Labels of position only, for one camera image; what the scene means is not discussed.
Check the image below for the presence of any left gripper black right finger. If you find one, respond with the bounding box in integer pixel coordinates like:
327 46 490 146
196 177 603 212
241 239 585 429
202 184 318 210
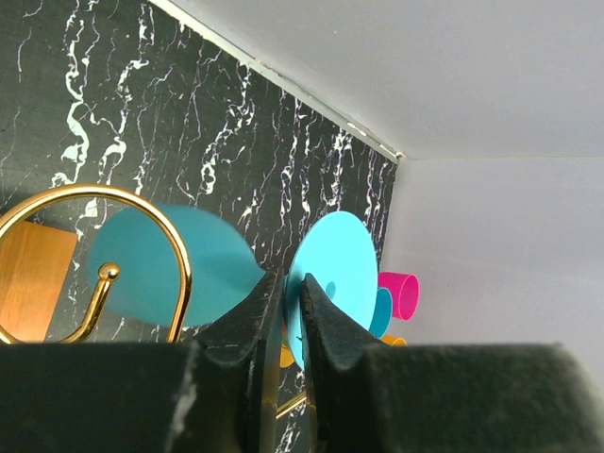
300 276 603 452

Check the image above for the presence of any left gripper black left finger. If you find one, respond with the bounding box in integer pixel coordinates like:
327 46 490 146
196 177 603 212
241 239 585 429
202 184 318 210
1 273 283 452

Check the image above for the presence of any orange glass yellow base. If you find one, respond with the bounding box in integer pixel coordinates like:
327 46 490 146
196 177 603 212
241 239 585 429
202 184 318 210
279 344 294 368
381 334 407 347

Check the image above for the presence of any blue wine glass front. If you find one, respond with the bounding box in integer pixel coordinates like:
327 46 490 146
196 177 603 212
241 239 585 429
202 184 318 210
369 287 393 339

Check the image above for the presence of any magenta wine glass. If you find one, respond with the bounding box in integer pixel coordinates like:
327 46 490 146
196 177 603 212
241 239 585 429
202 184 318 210
378 272 421 321

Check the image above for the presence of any teal wine glass back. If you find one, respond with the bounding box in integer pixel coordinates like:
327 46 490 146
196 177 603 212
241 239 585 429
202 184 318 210
88 202 380 374

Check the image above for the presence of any orange wooden rack base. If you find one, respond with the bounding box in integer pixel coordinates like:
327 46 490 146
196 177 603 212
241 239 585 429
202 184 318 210
1 222 77 342

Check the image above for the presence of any gold wire glass rack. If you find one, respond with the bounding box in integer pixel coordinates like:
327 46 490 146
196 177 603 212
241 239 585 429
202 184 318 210
0 183 308 453

